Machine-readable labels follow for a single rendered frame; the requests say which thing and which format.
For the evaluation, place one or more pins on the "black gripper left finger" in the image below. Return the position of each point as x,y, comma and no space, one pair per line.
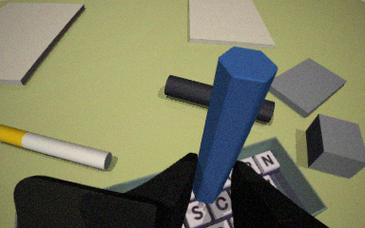
161,202

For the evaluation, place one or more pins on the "white cylinder with yellow end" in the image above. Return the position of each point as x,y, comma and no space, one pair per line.
66,150

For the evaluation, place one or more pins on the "cream flat rectangular slab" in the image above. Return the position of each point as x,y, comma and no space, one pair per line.
28,31

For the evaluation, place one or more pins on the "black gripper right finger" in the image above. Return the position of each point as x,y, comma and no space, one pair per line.
256,203

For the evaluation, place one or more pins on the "grey cube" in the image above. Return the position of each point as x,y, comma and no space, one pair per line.
335,146

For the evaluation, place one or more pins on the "grey flat square slab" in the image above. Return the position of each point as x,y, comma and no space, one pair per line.
306,86

